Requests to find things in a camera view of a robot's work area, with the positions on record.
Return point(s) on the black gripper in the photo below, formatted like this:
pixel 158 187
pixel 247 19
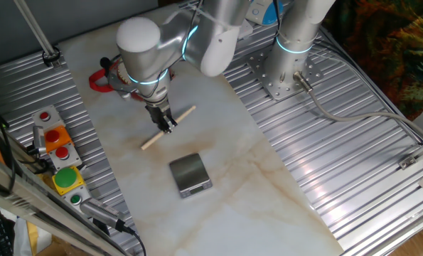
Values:
pixel 158 112

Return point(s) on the wooden drumstick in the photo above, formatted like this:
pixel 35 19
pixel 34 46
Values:
pixel 150 142

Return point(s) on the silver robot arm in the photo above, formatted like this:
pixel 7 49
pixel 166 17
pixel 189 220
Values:
pixel 214 35

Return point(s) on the red drum with white head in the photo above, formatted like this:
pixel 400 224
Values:
pixel 120 76

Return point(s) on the silver digital kitchen scale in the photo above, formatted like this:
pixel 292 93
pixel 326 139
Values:
pixel 190 172

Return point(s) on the black foam microphone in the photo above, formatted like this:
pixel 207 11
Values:
pixel 105 62

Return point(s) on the grey box red button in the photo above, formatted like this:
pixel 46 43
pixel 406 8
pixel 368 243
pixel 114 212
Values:
pixel 62 153
pixel 45 116

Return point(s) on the yellow box green mushroom button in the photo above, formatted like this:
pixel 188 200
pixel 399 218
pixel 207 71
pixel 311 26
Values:
pixel 65 177

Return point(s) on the orange box red button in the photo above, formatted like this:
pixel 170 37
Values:
pixel 53 136

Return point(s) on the grey box small green button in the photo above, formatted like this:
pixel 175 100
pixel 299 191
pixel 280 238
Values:
pixel 75 199

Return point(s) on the white power strip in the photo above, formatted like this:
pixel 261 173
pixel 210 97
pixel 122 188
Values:
pixel 246 30

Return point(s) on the black pole clamp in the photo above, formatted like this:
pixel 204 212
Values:
pixel 51 57

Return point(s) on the blue and white device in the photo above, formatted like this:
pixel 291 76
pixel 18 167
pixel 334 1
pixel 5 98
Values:
pixel 262 12

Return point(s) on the metal support pole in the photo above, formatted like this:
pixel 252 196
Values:
pixel 37 30

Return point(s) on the white and yellow bag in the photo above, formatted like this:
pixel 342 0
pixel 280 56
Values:
pixel 30 238

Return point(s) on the colourful patterned cloth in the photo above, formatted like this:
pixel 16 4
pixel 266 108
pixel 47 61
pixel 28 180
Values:
pixel 392 46

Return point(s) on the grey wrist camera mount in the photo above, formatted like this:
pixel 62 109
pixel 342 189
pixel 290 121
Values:
pixel 117 87

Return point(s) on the silver depth camera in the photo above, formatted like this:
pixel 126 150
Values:
pixel 38 138
pixel 101 212

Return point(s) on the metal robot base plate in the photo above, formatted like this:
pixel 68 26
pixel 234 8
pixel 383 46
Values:
pixel 286 89

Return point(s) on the aluminium frame bar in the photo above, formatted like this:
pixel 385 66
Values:
pixel 26 202

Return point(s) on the metal corner bracket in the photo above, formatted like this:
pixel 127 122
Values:
pixel 415 156

